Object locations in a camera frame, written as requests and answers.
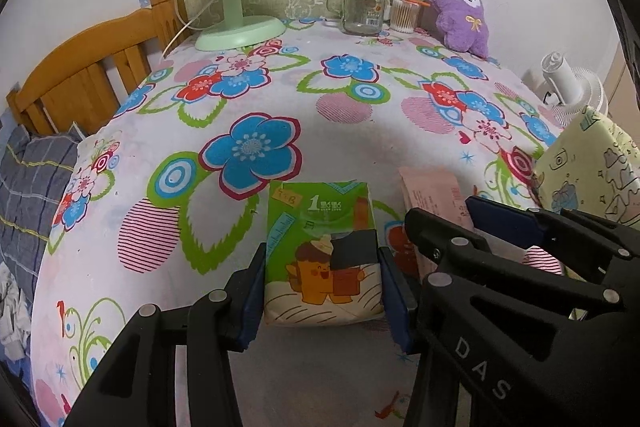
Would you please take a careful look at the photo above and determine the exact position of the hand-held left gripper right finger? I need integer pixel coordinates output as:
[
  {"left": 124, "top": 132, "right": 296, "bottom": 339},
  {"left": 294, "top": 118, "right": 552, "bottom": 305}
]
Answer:
[{"left": 378, "top": 246, "right": 474, "bottom": 427}]

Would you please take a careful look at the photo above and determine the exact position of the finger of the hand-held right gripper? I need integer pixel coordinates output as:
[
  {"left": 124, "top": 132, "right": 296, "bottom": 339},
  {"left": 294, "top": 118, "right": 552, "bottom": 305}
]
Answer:
[
  {"left": 465, "top": 196, "right": 640, "bottom": 303},
  {"left": 404, "top": 207, "right": 627, "bottom": 316}
]

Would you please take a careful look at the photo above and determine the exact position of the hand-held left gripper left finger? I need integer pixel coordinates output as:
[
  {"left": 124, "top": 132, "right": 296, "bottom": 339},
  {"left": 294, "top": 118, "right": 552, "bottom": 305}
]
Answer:
[{"left": 62, "top": 243, "right": 269, "bottom": 427}]

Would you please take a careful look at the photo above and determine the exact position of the pink wipes packet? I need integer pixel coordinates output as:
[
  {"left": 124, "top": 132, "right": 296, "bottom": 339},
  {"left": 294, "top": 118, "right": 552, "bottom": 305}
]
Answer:
[{"left": 398, "top": 166, "right": 476, "bottom": 279}]

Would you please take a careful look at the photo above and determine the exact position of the yellow patterned storage box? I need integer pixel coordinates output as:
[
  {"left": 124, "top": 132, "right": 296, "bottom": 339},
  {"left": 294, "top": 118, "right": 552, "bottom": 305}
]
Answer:
[{"left": 530, "top": 105, "right": 640, "bottom": 234}]

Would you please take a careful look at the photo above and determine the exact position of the green tissue pack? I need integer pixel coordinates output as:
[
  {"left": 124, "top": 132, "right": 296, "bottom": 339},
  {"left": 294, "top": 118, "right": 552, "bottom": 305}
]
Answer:
[{"left": 263, "top": 180, "right": 386, "bottom": 327}]

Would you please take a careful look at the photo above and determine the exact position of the white desk fan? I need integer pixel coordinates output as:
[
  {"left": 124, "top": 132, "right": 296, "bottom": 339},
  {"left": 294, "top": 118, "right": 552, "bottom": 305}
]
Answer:
[{"left": 522, "top": 51, "right": 609, "bottom": 128}]

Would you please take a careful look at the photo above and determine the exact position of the floral tablecloth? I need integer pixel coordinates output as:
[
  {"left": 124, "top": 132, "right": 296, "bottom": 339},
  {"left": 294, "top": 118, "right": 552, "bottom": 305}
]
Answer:
[{"left": 30, "top": 13, "right": 576, "bottom": 427}]

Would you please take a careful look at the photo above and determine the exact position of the beige door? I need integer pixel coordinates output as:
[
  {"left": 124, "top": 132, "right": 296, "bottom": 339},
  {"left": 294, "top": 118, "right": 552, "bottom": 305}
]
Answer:
[{"left": 604, "top": 41, "right": 640, "bottom": 118}]

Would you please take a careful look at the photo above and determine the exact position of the purple plush bunny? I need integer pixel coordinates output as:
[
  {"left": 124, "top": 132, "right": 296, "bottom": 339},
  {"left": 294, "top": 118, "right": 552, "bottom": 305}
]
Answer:
[{"left": 424, "top": 0, "right": 490, "bottom": 60}]

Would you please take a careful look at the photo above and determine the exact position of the cotton swab jar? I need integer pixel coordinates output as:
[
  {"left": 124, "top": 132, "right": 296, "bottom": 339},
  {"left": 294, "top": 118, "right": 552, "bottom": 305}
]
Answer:
[{"left": 388, "top": 0, "right": 431, "bottom": 33}]

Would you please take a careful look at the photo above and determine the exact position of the white grey crumpled cloth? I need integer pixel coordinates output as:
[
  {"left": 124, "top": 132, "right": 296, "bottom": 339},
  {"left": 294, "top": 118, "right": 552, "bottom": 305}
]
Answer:
[{"left": 0, "top": 264, "right": 37, "bottom": 359}]

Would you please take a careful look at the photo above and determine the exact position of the grey plaid pillow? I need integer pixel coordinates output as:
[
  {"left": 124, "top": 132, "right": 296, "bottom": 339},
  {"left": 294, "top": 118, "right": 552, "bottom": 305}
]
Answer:
[{"left": 0, "top": 123, "right": 84, "bottom": 289}]

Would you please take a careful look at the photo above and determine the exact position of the wooden headboard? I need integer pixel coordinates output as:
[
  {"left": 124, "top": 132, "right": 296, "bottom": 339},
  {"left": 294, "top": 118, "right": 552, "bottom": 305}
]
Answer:
[{"left": 5, "top": 0, "right": 194, "bottom": 138}]

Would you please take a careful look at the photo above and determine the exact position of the white fan cable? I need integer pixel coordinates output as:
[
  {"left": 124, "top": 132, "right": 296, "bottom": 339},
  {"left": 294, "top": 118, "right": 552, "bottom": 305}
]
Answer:
[{"left": 162, "top": 0, "right": 222, "bottom": 58}]

